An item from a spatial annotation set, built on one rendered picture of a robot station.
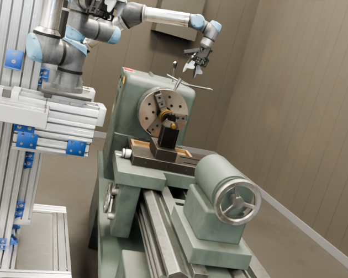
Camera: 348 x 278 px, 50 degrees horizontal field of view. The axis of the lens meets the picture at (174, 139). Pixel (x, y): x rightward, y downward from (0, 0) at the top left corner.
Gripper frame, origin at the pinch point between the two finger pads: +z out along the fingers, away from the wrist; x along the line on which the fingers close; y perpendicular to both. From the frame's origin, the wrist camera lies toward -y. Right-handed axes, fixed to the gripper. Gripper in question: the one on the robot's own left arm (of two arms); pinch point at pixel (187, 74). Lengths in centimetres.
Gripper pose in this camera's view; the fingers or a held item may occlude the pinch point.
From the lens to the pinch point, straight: 235.2
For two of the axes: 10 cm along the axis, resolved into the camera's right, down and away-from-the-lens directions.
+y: 7.5, 4.7, -4.6
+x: 4.8, 0.9, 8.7
